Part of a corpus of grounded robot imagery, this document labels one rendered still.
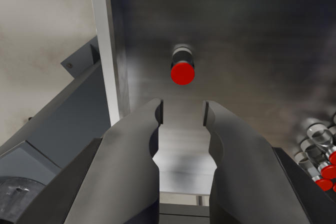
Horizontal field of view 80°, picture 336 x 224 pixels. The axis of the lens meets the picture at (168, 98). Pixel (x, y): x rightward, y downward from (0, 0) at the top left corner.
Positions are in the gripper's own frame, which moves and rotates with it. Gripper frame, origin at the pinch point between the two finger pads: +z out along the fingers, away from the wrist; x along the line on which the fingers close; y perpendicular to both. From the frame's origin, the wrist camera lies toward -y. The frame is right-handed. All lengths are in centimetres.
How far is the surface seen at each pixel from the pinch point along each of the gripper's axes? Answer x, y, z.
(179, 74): -0.3, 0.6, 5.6
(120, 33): -6.0, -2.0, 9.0
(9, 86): -106, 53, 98
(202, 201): 17, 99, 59
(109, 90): -8.4, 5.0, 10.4
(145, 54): -3.9, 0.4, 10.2
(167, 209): -2, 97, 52
